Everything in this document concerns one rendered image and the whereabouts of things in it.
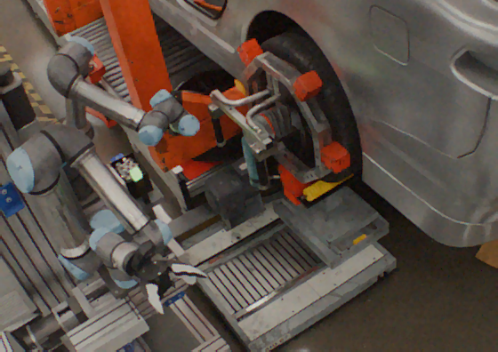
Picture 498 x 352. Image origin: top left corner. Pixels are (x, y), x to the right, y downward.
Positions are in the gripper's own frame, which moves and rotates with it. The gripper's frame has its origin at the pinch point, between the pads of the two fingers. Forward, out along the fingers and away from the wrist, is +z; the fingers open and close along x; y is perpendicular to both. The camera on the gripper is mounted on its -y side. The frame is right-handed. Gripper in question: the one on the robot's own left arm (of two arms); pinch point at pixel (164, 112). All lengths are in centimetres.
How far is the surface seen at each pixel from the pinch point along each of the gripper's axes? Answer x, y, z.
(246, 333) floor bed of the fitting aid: 37, 98, -11
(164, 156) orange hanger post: 8.7, 23.4, 31.1
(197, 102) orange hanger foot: 22.9, -2.4, 27.3
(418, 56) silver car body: 43, -26, -103
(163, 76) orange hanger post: 2.5, -14.1, 15.2
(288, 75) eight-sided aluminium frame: 37, -18, -35
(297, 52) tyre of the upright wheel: 41, -27, -34
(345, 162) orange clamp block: 56, 13, -49
